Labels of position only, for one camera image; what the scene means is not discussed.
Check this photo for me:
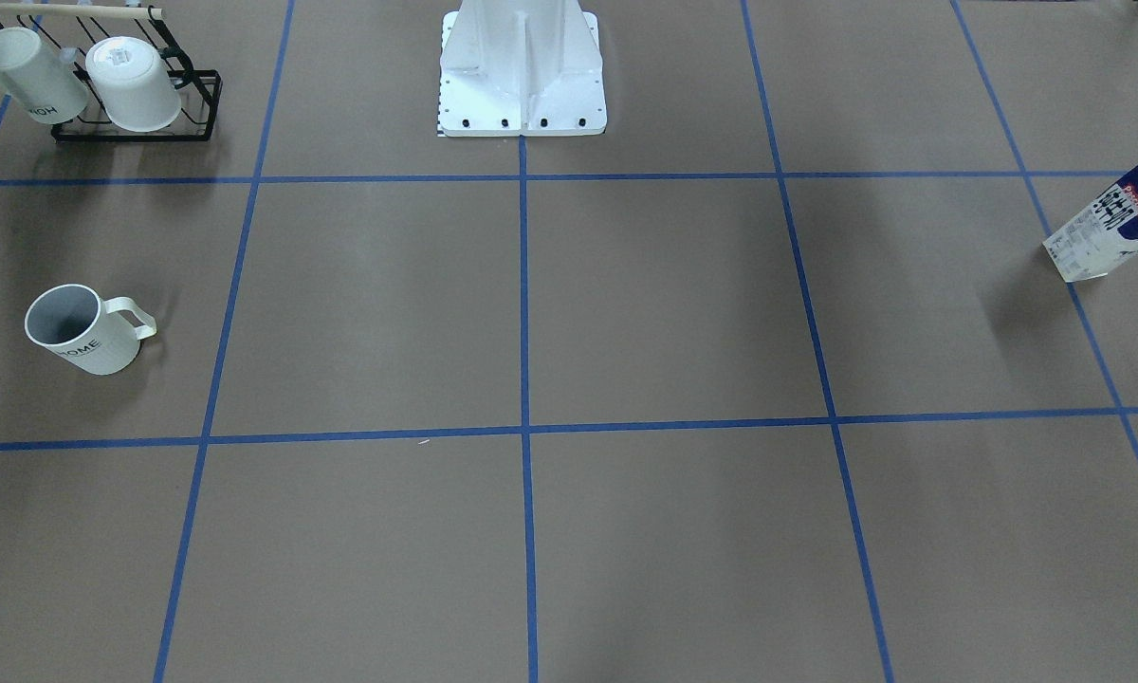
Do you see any white HOME mug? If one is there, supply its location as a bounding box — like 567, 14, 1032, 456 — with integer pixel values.
24, 283, 158, 376

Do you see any blue white milk carton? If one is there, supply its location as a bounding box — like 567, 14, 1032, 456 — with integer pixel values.
1044, 165, 1138, 283

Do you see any white mug on rack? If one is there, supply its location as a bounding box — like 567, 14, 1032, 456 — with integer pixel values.
0, 27, 89, 125
86, 36, 182, 133

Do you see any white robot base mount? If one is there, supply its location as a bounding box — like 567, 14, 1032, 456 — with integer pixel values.
436, 1, 608, 138

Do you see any black wire mug rack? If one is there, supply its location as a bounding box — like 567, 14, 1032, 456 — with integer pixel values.
0, 1, 222, 143

